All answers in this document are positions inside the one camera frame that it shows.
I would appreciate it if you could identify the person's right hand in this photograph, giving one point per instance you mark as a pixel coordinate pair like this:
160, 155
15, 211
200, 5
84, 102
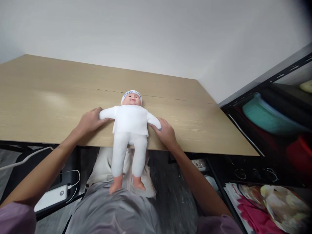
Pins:
167, 132

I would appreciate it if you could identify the person's left hand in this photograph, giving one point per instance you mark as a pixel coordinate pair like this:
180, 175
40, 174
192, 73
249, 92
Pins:
89, 120

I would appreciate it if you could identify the baby doll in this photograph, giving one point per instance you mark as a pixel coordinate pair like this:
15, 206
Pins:
130, 117

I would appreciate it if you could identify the white power bank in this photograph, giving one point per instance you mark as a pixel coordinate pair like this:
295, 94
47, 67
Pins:
52, 197

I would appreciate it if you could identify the person's body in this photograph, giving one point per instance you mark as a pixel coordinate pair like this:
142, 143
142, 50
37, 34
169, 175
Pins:
114, 212

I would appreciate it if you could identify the teal plastic basin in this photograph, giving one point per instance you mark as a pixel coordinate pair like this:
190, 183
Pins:
265, 114

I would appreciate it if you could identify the black metal shelf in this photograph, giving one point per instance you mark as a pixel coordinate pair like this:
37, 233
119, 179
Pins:
268, 136

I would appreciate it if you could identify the pink cloth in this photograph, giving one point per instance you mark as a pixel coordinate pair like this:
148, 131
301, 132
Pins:
251, 214

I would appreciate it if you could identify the red plastic basin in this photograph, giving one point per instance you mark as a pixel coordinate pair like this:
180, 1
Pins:
301, 153

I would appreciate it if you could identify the clear plastic bag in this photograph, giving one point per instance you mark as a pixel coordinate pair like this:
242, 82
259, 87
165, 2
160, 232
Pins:
285, 207

